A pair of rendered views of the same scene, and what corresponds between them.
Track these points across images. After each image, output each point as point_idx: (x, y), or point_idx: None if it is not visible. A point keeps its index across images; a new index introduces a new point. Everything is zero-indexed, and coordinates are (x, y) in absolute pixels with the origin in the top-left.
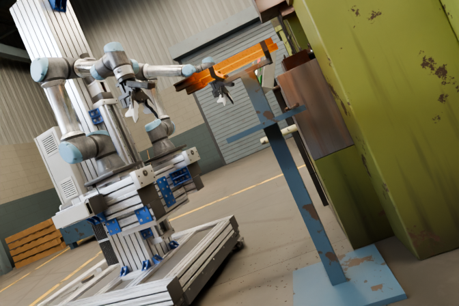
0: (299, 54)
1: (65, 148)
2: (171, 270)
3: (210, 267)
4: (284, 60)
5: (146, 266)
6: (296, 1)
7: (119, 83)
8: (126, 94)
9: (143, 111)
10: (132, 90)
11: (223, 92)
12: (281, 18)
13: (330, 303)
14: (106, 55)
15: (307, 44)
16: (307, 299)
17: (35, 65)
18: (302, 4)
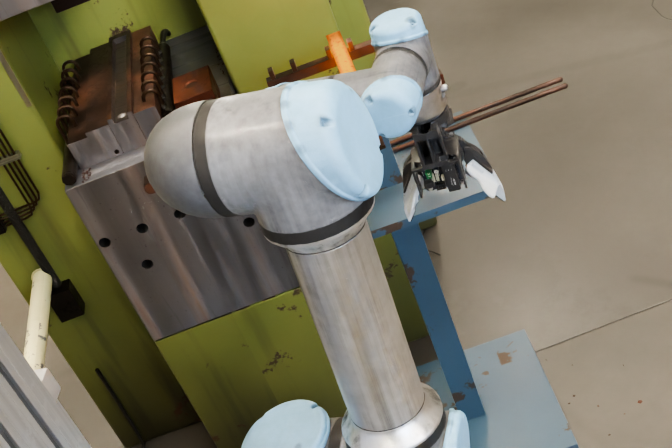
0: (212, 78)
1: (464, 433)
2: None
3: None
4: (213, 91)
5: None
6: None
7: (440, 124)
8: (459, 147)
9: (412, 209)
10: (454, 133)
11: None
12: (56, 5)
13: (530, 406)
14: (423, 45)
15: (149, 63)
16: (513, 442)
17: (354, 117)
18: None
